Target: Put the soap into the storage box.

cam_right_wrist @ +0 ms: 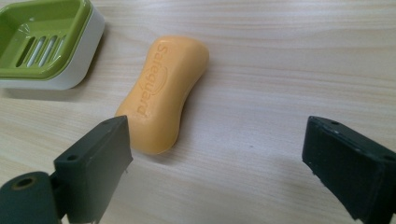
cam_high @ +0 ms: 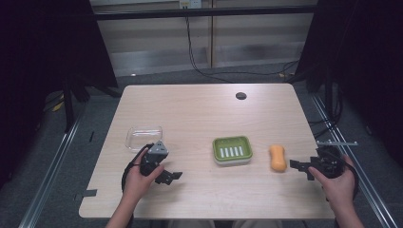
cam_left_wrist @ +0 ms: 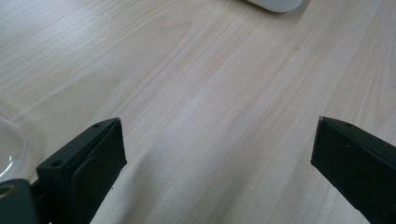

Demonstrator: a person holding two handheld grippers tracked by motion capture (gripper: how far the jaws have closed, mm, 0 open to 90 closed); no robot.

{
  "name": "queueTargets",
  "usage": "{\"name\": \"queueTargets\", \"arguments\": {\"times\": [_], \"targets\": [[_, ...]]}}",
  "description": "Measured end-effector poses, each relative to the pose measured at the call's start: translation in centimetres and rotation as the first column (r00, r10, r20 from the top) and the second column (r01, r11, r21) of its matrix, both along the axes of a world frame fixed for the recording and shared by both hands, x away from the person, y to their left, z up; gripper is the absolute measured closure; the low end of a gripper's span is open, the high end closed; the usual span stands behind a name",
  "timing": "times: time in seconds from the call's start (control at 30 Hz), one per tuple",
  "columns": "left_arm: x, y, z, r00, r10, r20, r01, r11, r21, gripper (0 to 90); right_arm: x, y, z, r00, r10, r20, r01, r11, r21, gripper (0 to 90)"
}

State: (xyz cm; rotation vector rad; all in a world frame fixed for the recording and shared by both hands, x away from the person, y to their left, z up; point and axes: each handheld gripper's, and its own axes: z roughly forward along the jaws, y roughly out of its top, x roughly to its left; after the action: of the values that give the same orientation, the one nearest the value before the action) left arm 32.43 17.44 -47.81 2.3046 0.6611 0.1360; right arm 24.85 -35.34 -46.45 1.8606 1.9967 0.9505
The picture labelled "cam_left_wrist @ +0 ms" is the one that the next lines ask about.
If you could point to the clear glass container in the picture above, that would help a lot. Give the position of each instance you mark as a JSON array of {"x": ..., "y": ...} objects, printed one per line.
[{"x": 11, "y": 149}]

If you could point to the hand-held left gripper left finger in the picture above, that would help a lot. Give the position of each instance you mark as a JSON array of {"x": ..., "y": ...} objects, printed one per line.
[{"x": 90, "y": 174}]

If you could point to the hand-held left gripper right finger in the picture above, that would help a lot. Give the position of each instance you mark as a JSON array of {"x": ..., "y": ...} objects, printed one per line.
[{"x": 358, "y": 168}]

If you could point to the white rounded object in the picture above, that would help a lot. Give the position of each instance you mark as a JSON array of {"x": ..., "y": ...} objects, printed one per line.
[{"x": 277, "y": 4}]

